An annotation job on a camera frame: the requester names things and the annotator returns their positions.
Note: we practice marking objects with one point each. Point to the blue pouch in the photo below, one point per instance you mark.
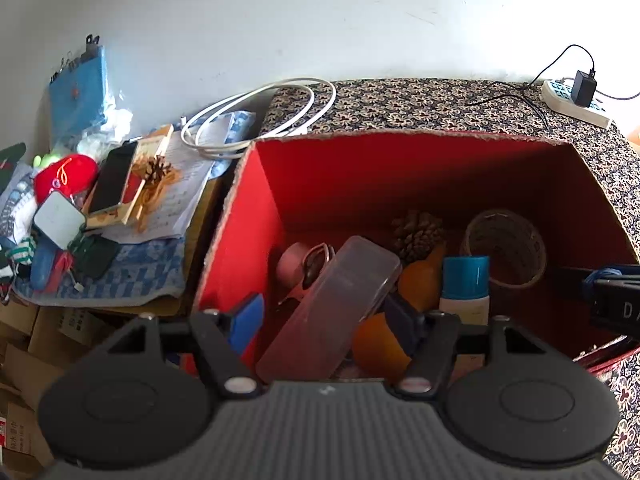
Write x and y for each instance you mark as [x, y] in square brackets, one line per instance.
[80, 95]

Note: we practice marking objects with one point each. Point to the blue checkered cloth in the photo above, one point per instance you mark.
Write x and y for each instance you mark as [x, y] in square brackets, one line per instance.
[140, 270]

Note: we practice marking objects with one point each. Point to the bright green toy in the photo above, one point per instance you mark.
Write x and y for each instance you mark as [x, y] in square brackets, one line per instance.
[44, 160]

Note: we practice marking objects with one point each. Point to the pink round tin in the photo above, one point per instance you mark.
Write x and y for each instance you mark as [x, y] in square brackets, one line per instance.
[292, 265]

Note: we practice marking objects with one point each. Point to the yellow wooden box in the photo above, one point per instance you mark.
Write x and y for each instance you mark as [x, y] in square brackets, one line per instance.
[155, 142]

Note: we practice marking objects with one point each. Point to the white paper sheet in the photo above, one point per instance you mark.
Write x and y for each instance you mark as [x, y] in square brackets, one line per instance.
[185, 195]

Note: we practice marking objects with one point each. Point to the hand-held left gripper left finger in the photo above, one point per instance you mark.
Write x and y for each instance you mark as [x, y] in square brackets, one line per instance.
[247, 317]

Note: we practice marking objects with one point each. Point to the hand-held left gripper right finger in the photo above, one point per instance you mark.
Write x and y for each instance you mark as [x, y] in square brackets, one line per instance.
[402, 322]

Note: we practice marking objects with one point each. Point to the black smartphone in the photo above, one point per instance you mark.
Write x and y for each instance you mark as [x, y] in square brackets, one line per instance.
[112, 180]

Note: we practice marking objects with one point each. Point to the stack of cardboard boxes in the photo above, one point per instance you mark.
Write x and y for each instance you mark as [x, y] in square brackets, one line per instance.
[30, 340]

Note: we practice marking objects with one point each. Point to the dark green wallet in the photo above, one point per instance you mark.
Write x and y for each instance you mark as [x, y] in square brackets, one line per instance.
[95, 257]

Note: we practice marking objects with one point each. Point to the red embroidered hat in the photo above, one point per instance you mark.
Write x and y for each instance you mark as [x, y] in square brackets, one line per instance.
[70, 172]

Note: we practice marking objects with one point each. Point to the printed tape roll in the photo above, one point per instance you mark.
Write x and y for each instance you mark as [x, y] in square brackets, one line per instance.
[505, 232]

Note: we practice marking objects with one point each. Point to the blue white printed packet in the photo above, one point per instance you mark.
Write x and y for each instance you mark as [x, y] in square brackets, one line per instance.
[240, 125]

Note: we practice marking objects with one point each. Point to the large brown pinecone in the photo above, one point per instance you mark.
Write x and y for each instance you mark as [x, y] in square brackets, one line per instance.
[417, 235]

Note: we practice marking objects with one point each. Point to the small brown pinecone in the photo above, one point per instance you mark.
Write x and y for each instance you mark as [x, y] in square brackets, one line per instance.
[152, 170]

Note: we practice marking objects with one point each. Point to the red cardboard box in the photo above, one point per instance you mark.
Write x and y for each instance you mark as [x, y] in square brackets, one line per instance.
[400, 175]

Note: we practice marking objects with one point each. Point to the red plastic piece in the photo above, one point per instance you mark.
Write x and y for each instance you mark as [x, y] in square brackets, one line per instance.
[62, 272]

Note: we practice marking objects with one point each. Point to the blue plastic case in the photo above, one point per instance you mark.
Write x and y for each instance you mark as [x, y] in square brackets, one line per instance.
[42, 265]

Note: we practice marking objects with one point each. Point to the black binder clip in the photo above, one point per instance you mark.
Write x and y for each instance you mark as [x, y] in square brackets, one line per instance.
[92, 46]

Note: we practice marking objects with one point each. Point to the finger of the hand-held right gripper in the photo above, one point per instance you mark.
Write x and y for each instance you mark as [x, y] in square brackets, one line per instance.
[600, 275]

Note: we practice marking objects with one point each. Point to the white bottle blue cap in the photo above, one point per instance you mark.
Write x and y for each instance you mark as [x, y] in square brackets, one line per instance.
[465, 275]

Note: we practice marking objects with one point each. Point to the orange gourd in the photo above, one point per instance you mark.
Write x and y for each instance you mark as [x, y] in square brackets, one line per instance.
[420, 280]

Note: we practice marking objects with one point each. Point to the clear plastic case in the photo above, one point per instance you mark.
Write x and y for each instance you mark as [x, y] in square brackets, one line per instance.
[335, 300]

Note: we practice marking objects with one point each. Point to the black charger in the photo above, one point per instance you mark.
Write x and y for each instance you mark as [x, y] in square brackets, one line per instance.
[584, 87]

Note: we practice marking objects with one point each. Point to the white power strip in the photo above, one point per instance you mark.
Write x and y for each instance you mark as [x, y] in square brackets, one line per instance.
[560, 91]

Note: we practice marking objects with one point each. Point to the striped knit cloth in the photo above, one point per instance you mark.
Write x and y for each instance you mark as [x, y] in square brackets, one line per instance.
[15, 210]

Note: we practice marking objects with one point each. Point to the white square power bank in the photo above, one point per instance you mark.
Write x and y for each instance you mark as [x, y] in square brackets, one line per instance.
[57, 220]

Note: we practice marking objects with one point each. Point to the white crumpled plastic bag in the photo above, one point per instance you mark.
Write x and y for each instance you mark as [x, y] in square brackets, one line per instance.
[112, 122]

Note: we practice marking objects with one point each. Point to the yellow rubber bands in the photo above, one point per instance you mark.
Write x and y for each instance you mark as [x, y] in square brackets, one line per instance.
[150, 200]

